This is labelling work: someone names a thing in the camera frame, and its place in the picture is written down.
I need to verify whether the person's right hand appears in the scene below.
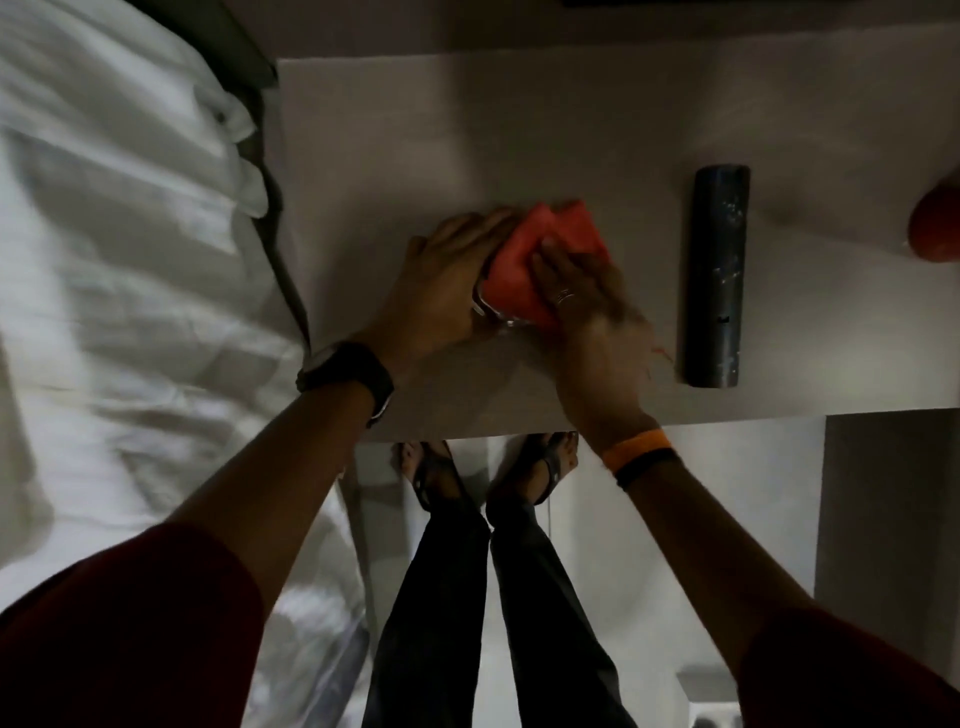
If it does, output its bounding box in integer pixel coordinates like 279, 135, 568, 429
528, 237, 663, 454

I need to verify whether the round red object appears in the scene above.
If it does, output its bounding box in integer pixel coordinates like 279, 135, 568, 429
906, 178, 960, 264

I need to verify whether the dark headboard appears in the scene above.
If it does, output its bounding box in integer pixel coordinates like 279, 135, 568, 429
126, 0, 280, 95

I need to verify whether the black wristband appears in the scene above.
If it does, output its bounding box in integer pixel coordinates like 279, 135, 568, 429
614, 447, 682, 492

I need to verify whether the person's right red sleeve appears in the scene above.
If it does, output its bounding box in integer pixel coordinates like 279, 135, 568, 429
737, 606, 960, 728

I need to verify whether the grey desk side panel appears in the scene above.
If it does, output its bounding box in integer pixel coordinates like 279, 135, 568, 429
813, 411, 960, 687

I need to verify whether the person's left forearm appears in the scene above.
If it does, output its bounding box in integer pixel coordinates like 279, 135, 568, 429
166, 381, 378, 601

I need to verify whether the person's right black sandal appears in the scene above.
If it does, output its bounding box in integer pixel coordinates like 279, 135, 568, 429
489, 430, 581, 509

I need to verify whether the white wall socket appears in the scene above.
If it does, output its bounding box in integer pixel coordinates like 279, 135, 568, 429
675, 666, 745, 728

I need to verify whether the person's red sleeve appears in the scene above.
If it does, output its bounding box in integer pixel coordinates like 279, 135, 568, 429
0, 520, 268, 728
737, 606, 960, 728

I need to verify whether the person's trouser leg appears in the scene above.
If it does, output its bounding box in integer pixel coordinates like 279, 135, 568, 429
486, 496, 640, 728
362, 498, 493, 728

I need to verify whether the white bed sheet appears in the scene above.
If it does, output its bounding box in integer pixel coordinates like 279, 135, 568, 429
0, 0, 372, 728

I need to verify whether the person's left hand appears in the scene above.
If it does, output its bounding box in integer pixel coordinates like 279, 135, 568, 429
357, 209, 521, 381

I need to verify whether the person's right trouser leg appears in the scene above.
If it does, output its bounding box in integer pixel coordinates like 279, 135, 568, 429
486, 496, 640, 728

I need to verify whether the person's left black sandal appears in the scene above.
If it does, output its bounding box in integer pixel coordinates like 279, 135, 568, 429
396, 440, 472, 513

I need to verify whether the person's left trouser leg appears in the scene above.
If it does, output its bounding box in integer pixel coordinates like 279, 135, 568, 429
362, 498, 493, 728

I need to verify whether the black remote control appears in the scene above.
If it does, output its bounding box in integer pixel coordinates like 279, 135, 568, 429
682, 164, 753, 390

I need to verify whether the red cloth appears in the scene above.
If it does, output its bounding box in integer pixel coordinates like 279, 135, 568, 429
478, 198, 613, 333

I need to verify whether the person's right forearm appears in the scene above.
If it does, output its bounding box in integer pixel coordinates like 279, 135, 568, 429
621, 450, 822, 680

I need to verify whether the shiny metal cup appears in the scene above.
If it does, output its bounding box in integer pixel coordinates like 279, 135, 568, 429
470, 280, 535, 330

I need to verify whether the orange wristband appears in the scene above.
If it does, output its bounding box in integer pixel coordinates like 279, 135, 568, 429
599, 428, 674, 475

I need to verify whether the person's left red sleeve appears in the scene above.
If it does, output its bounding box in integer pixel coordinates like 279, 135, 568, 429
0, 520, 268, 728

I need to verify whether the person's black sandal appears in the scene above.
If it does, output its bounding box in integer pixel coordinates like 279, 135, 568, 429
396, 440, 472, 513
489, 430, 581, 509

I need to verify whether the black wristwatch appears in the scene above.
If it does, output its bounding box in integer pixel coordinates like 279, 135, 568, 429
294, 339, 396, 430

